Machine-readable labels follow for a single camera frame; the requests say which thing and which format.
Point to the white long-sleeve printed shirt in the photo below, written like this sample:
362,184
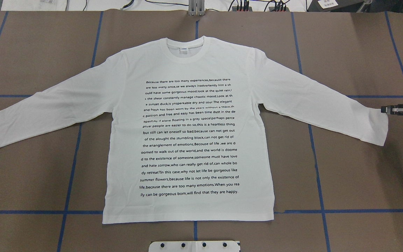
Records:
187,140

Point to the black box with label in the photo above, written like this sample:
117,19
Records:
335,5

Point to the right grey USB hub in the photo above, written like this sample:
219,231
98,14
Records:
279,6

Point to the grey usb hub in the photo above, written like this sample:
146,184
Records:
279,6
240,6

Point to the left grey USB hub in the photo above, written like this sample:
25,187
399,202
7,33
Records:
240,6

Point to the aluminium frame post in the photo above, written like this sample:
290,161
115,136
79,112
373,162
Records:
196,7

